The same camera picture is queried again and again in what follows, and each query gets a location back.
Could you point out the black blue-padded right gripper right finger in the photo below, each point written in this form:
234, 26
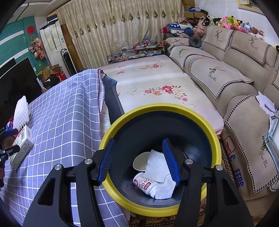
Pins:
224, 206

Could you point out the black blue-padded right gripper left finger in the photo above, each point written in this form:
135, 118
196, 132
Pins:
52, 204

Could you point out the white paper cup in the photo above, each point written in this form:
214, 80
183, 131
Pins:
140, 161

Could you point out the white red labelled bottle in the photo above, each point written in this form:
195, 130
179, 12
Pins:
146, 185

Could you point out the white paper towel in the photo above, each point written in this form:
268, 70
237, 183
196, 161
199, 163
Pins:
158, 171

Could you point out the yellow-rimmed black trash bin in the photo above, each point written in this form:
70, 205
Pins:
143, 129

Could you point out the blue checkered tablecloth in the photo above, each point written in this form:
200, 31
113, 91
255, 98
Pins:
67, 123

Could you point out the white barcode box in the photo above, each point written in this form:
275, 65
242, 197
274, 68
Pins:
25, 141

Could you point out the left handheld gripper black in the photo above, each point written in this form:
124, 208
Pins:
7, 147

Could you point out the white foam fruit net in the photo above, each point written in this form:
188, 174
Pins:
21, 114

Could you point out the black tower fan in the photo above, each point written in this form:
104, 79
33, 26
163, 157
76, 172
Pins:
68, 61

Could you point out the floral white bed mat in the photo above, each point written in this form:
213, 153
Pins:
159, 80

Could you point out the large black television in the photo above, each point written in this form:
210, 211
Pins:
17, 82

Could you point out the hanging flower decoration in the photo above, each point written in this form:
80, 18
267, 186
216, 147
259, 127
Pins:
37, 48

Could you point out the glass low table with clutter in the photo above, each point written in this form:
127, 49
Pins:
137, 53

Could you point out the beige sofa with covers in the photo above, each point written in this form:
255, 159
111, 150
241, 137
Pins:
233, 68

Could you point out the beige embroidered curtain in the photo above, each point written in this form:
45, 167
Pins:
101, 28

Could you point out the pile of plush toys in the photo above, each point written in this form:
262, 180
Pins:
187, 30

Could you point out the cardboard boxes stack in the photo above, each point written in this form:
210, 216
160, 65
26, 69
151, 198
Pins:
191, 11

